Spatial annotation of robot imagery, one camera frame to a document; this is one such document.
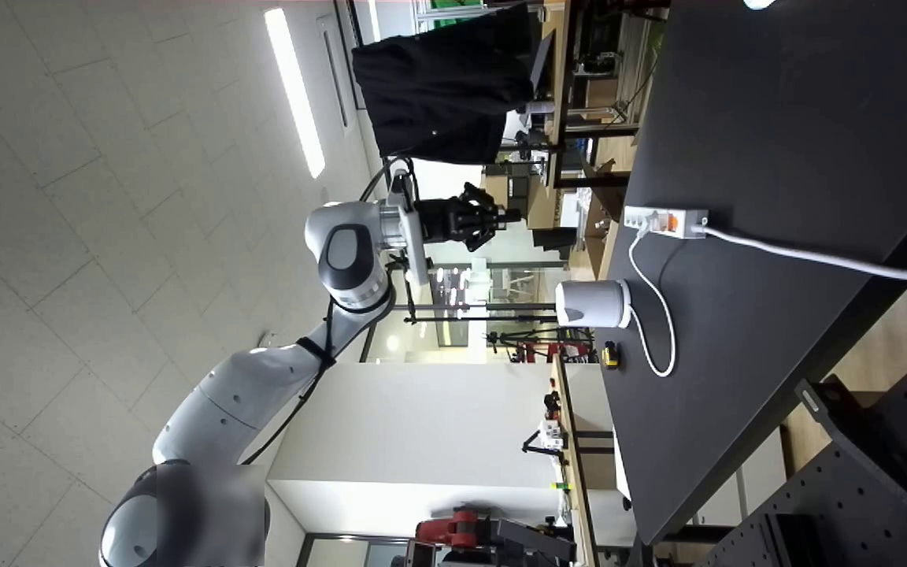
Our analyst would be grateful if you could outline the red machine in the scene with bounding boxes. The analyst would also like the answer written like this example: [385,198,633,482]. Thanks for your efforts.
[411,502,573,567]

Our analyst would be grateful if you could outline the white kettle cord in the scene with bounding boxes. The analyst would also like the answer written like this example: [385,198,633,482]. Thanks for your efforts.
[624,225,681,380]

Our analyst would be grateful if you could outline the white ceiling light strip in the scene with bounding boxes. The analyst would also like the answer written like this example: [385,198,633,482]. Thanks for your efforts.
[261,5,329,183]

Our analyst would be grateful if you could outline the white power strip cable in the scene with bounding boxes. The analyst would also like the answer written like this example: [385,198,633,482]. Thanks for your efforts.
[703,224,907,282]

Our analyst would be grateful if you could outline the black hanging cloth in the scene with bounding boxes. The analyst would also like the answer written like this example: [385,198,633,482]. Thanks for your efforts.
[349,0,544,165]

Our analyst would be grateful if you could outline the white electric kettle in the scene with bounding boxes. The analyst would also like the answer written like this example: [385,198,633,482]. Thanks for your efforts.
[553,278,636,330]

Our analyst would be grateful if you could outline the black perforated board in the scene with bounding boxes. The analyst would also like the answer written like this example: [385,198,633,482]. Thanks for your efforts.
[698,353,907,567]

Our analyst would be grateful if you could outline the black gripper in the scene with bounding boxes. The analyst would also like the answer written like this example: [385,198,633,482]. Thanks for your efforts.
[416,183,509,253]

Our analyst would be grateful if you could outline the white cabinet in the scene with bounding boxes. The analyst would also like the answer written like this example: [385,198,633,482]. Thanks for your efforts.
[266,360,582,542]

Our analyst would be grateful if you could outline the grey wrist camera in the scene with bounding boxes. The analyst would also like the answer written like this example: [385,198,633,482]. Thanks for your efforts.
[385,153,423,204]

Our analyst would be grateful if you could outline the wooden workbench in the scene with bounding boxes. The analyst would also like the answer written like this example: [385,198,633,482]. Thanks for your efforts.
[534,0,605,567]

